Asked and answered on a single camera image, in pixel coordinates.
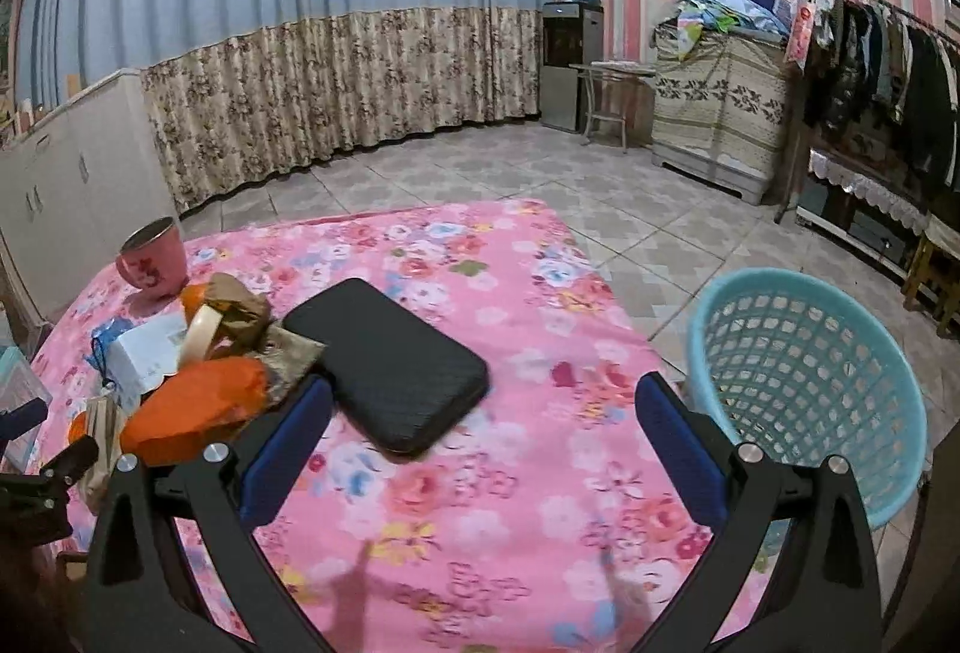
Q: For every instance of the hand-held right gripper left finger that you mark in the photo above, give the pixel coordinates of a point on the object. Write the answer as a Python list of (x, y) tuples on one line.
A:
[(289, 450)]

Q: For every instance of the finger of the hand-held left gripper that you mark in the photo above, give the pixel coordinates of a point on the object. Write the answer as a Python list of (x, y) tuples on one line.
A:
[(69, 459)]

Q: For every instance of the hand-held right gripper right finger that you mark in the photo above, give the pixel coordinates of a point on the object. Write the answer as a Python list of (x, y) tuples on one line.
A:
[(679, 450)]

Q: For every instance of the small brown paper scrap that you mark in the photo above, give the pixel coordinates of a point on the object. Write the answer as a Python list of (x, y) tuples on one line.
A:
[(289, 357)]

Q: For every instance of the orange plastic wrapper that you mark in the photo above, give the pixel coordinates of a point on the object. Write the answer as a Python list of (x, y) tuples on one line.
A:
[(199, 405)]

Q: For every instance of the white round disc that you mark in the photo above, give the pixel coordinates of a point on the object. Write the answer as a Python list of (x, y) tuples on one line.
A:
[(196, 338)]

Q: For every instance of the olive brown cloth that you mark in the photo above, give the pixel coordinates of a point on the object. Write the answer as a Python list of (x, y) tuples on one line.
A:
[(238, 312)]

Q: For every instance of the light blue plastic basket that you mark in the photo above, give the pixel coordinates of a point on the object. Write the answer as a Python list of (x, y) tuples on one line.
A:
[(810, 383)]

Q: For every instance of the beige paper bag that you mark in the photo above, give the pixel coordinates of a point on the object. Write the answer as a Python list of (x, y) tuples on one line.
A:
[(101, 450)]

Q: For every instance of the clear plastic container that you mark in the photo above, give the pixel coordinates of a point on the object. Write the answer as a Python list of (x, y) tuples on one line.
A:
[(19, 398)]

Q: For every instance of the blue plastic bag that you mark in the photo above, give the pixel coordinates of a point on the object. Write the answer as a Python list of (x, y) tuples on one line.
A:
[(105, 342)]

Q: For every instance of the white cardboard box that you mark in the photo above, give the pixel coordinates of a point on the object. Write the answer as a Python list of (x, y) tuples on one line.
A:
[(142, 353)]

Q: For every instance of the black textured case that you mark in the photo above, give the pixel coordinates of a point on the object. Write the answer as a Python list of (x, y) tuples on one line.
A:
[(390, 368)]

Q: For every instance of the pink floral tablecloth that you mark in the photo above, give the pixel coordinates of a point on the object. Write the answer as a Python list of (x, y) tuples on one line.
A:
[(480, 503)]

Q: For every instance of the pink cartoon mug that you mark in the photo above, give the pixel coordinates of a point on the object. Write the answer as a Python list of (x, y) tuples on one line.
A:
[(154, 263)]

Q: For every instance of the white cabinet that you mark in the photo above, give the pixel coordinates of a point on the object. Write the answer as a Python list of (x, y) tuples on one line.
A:
[(82, 173)]

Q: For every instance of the lace-covered low shelf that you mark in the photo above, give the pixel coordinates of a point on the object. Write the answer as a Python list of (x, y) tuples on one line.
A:
[(862, 195)]

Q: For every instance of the wooden stool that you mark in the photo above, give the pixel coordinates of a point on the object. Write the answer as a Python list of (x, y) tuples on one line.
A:
[(934, 263)]

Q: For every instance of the cloth-covered chest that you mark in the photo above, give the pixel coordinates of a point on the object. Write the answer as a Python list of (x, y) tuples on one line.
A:
[(712, 105)]

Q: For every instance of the small metal side table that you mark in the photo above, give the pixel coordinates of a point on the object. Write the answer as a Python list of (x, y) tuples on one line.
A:
[(615, 71)]

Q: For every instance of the grey water dispenser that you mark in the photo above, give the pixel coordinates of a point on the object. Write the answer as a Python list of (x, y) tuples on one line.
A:
[(566, 60)]

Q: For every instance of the blue and floral curtain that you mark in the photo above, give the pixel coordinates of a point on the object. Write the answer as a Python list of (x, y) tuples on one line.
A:
[(300, 23)]

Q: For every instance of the clothes rack with hanging clothes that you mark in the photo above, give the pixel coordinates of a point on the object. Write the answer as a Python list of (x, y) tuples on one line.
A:
[(892, 75)]

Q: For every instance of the red hanging bag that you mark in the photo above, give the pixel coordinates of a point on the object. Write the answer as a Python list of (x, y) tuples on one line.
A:
[(801, 34)]

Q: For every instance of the pile of folded clothes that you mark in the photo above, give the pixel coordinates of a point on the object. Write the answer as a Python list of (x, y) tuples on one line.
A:
[(731, 4)]

